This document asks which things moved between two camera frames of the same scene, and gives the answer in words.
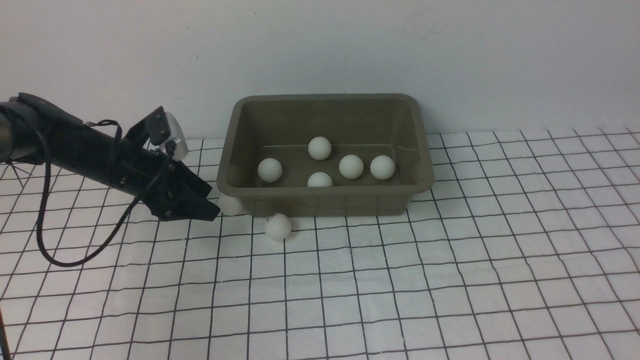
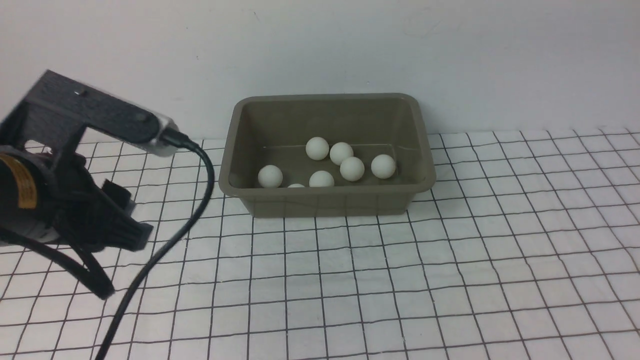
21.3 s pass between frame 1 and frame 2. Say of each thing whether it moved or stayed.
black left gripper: moved
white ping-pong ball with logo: moved
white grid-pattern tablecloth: stayed
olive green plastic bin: stayed
